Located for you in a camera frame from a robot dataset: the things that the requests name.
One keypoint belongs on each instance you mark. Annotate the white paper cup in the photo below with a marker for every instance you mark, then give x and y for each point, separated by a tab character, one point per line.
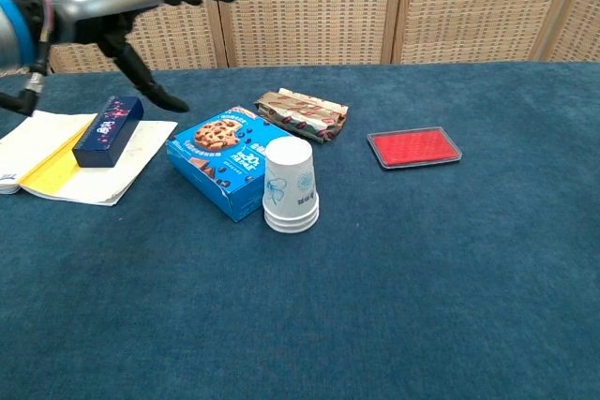
291	220
288	175
291	229

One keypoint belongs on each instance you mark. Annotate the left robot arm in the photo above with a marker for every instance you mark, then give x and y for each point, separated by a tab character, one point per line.
11	30

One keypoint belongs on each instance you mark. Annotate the dark blue long box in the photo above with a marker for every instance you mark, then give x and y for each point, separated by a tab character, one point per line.
110	130

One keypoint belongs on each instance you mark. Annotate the open yellow white notebook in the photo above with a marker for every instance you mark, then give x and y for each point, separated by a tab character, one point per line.
42	147

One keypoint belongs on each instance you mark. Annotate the blue cookie box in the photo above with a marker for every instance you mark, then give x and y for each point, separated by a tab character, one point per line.
220	156

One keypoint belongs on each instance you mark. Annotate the brown red snack wrapper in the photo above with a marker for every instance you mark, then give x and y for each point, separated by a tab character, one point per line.
302	114

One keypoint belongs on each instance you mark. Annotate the woven bamboo folding screen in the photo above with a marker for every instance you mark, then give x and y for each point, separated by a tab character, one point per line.
375	6

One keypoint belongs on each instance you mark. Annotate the red ink pad case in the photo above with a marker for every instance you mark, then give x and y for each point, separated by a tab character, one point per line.
415	147

